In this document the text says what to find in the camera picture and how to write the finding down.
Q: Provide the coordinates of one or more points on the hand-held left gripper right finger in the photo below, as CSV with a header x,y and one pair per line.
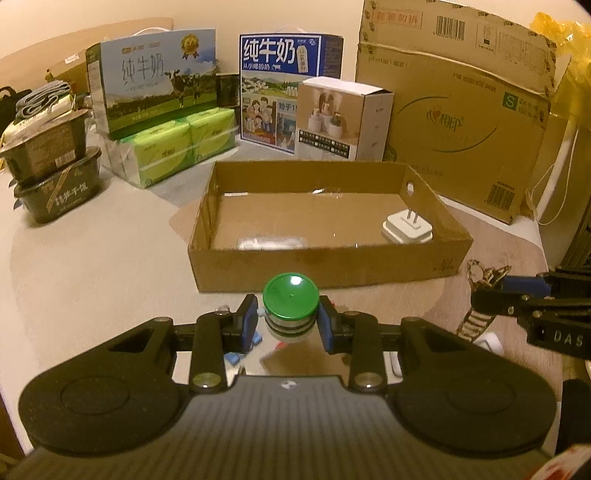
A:
x,y
326,325

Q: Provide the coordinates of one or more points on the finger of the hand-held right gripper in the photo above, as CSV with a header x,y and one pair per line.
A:
x,y
526,285
496,302

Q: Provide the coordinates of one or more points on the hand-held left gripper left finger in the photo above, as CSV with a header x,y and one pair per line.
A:
x,y
249,323

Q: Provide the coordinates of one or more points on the green-lidded round jar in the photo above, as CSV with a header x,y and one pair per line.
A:
x,y
290,295

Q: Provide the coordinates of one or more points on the shallow cardboard tray box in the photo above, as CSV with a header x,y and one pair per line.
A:
x,y
323,272

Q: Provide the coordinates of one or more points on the clear plastic case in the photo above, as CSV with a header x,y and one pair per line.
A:
x,y
272,242

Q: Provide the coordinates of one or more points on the white flat power adapter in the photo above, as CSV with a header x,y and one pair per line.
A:
x,y
406,231

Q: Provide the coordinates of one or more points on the white pole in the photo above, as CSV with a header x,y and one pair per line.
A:
x,y
561,161

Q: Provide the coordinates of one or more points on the red and white packet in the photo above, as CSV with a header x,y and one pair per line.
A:
x,y
570,464

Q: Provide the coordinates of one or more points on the large brown cardboard box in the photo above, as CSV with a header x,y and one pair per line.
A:
x,y
452,115

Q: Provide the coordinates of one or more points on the green tissue pack bundle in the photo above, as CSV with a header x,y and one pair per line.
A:
x,y
171,143

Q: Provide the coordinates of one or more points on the white product box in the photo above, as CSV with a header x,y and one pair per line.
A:
x,y
341,120

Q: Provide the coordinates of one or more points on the yellow plastic bag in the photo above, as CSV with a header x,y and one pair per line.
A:
x,y
572,60

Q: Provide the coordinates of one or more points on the black instant food bowl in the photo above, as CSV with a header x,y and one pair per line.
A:
x,y
60,189
46,147

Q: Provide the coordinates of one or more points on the dark blue milk carton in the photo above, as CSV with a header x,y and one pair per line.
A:
x,y
277,92

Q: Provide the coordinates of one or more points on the dark small box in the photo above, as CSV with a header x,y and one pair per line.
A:
x,y
227,90

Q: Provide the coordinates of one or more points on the light blue cow milk carton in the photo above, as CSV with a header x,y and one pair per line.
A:
x,y
152,78

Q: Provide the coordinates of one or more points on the white flat packet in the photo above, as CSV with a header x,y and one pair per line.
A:
x,y
32,122

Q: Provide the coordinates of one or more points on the grey folded cloth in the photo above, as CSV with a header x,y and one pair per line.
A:
x,y
41,97

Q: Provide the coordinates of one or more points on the small labelled cardboard box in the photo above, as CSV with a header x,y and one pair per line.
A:
x,y
69,74

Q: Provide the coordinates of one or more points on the black bag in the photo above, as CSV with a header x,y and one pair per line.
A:
x,y
11,108

